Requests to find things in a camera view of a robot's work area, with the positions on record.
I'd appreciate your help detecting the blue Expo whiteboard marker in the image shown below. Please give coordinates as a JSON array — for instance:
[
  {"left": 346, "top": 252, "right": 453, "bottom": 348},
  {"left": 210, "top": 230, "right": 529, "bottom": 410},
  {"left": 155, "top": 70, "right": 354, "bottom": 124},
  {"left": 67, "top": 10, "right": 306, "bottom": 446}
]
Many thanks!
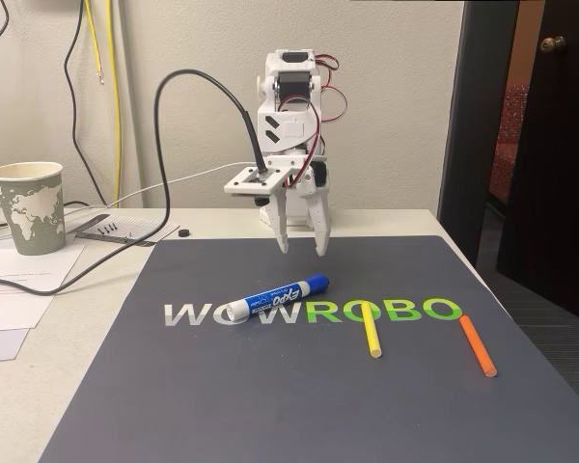
[{"left": 224, "top": 273, "right": 330, "bottom": 323}]

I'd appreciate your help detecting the yellow chalk stick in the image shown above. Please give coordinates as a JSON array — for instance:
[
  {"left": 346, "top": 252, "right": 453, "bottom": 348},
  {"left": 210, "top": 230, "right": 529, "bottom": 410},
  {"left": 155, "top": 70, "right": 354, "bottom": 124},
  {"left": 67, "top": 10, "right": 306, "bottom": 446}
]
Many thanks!
[{"left": 360, "top": 301, "right": 384, "bottom": 360}]

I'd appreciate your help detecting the lined notepad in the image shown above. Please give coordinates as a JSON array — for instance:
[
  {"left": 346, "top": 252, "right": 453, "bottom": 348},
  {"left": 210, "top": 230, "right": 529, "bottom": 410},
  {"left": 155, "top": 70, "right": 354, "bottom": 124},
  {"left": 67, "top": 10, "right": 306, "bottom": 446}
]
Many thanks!
[{"left": 67, "top": 213, "right": 181, "bottom": 249}]

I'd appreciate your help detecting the grey WOWROBO mat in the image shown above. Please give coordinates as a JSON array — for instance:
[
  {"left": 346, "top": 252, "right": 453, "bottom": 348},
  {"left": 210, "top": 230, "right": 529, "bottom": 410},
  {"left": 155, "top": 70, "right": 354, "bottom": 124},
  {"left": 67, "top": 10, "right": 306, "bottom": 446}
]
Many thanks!
[{"left": 38, "top": 234, "right": 579, "bottom": 463}]

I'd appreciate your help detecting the red patterned fabric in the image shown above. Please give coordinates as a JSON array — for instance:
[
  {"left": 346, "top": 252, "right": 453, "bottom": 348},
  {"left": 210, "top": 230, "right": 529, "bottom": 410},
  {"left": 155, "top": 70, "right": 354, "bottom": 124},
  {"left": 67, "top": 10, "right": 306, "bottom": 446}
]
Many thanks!
[{"left": 488, "top": 81, "right": 532, "bottom": 204}]

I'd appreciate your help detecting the orange chalk stick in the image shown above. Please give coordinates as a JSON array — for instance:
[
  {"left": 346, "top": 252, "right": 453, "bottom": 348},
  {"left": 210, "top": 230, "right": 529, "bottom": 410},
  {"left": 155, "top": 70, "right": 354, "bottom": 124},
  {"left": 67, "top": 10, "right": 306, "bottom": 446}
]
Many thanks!
[{"left": 458, "top": 314, "right": 498, "bottom": 378}]

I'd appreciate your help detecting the dark wooden door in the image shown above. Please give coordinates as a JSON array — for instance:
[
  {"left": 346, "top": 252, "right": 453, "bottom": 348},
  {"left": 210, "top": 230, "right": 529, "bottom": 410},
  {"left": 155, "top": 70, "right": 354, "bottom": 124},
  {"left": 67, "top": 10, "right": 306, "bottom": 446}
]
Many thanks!
[{"left": 495, "top": 0, "right": 579, "bottom": 317}]

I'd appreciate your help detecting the paper cup with world map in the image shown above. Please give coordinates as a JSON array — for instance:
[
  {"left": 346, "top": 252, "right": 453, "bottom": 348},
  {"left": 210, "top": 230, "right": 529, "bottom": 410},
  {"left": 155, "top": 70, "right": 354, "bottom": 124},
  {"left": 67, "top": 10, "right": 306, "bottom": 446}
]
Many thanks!
[{"left": 0, "top": 161, "right": 68, "bottom": 257}]

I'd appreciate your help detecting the white printed paper sheet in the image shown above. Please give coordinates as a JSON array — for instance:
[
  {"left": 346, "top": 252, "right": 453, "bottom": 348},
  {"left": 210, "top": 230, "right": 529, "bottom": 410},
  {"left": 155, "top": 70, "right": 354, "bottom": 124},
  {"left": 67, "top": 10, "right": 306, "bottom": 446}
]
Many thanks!
[{"left": 0, "top": 238, "right": 89, "bottom": 334}]

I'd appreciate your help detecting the brass door knob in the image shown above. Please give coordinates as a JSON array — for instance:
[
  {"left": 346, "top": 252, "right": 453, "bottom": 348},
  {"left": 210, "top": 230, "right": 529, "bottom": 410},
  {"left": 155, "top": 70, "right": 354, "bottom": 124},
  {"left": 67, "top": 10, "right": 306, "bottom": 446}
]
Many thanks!
[{"left": 539, "top": 35, "right": 567, "bottom": 55}]

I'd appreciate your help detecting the white framed camera module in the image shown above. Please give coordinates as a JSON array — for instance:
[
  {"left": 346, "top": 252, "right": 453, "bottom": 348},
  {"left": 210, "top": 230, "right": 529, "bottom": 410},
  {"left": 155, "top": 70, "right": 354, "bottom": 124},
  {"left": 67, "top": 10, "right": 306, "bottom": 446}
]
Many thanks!
[{"left": 223, "top": 162, "right": 296, "bottom": 209}]

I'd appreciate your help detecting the black camera cable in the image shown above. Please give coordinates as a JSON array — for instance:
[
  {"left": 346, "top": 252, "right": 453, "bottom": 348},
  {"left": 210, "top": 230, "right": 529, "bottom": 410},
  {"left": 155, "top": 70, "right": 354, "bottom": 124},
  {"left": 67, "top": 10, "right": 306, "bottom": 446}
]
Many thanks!
[{"left": 0, "top": 69, "right": 269, "bottom": 296}]

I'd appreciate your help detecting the white cable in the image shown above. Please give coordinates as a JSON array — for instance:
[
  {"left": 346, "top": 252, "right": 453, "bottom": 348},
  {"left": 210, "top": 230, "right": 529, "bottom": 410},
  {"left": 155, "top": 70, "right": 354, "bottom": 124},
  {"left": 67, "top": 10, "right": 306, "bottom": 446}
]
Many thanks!
[{"left": 65, "top": 161, "right": 247, "bottom": 216}]

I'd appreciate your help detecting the dark grey door frame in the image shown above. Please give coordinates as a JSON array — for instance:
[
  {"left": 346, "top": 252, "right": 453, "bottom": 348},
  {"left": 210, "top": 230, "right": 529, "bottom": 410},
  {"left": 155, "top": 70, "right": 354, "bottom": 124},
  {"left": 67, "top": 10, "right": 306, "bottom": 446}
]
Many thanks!
[{"left": 435, "top": 0, "right": 520, "bottom": 267}]

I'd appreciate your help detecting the long yellow wire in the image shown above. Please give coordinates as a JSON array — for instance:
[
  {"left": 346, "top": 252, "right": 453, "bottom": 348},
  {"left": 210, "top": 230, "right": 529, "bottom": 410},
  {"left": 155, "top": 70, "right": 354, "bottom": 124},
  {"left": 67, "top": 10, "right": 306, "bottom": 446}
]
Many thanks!
[{"left": 105, "top": 0, "right": 124, "bottom": 209}]

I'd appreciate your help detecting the yellow wire with bare end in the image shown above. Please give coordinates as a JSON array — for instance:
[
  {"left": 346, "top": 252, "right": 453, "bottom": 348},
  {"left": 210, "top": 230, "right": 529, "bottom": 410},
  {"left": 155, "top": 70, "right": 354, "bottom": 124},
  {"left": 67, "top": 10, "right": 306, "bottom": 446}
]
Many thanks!
[{"left": 83, "top": 0, "right": 106, "bottom": 87}]

